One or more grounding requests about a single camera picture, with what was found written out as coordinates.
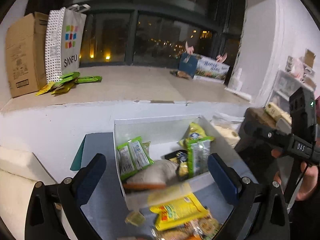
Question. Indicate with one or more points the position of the brown cardboard box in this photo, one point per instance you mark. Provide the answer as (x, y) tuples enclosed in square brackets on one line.
[(24, 54)]

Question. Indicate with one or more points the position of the green wrapped snack pack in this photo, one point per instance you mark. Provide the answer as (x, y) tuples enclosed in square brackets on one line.
[(132, 158), (198, 152)]

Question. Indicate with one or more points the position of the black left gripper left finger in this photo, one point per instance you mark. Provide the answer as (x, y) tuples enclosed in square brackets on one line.
[(42, 221)]

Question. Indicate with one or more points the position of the clear wrapped pastry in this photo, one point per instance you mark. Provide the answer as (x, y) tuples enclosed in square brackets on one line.
[(204, 228)]

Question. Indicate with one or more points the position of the green snack packets pile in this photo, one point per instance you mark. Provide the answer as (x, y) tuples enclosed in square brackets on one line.
[(66, 83)]

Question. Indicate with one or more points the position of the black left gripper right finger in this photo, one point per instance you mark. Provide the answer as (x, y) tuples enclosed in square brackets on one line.
[(271, 220)]

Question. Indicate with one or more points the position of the yellow chip bag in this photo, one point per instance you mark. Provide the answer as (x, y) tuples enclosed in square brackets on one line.
[(195, 132)]

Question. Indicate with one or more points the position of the small jelly cup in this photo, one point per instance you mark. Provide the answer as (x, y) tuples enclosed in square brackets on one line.
[(135, 218)]

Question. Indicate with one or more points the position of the person's right hand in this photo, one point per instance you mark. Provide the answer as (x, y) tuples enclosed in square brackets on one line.
[(309, 182)]

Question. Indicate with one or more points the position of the floral white snack bag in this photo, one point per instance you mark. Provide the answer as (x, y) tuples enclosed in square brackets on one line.
[(157, 176)]

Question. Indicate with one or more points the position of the white storage box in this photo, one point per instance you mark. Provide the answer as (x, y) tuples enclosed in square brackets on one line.
[(164, 134)]

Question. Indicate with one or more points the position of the printed landscape gift box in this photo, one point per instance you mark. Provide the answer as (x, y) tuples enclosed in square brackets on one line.
[(203, 68)]

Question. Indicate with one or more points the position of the white SANFU shopping bag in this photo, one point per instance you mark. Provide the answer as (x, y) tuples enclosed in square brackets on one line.
[(64, 32)]

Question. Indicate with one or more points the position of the yellow snack packet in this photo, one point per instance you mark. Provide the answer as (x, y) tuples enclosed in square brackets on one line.
[(178, 212)]

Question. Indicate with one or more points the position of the window frame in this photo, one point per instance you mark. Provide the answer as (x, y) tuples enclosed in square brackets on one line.
[(154, 32)]

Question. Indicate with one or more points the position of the small brown snack packet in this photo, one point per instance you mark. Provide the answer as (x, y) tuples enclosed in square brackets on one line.
[(180, 74)]

